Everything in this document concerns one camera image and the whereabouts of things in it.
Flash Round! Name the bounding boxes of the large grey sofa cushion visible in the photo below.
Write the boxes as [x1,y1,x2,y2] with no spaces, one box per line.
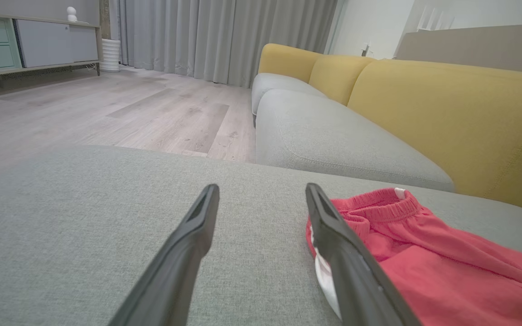
[0,145,522,326]

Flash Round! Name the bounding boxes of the wide yellow sofa backrest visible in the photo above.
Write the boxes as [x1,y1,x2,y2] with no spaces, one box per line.
[348,59,522,219]

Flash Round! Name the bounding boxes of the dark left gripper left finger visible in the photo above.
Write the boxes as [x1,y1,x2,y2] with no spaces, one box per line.
[109,183,220,326]

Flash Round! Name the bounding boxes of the sideboard with mint drawers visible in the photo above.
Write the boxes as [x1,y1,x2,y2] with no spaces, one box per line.
[0,11,103,81]

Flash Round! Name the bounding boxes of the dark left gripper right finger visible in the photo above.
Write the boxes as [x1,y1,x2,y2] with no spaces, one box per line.
[305,182,421,326]

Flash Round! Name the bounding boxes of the beige partition panel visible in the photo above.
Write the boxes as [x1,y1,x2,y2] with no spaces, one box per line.
[394,23,522,76]

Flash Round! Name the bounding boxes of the small yellow sofa backrest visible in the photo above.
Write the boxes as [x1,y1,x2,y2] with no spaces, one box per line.
[258,43,324,85]
[308,55,376,106]

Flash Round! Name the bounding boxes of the grey sofa seat cushion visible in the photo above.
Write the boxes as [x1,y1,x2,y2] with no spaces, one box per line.
[251,72,329,128]
[255,89,456,193]

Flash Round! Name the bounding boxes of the red and white sports shorts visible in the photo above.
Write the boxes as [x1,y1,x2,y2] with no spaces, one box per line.
[305,187,522,326]

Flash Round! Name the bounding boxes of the white slatted rack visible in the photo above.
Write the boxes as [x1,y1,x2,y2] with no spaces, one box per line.
[416,5,455,32]

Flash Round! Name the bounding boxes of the white ribbed cylinder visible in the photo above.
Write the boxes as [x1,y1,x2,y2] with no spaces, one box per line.
[101,38,121,73]

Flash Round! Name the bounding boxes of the grey pleated curtain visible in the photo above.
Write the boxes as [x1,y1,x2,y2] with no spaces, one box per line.
[115,0,339,89]

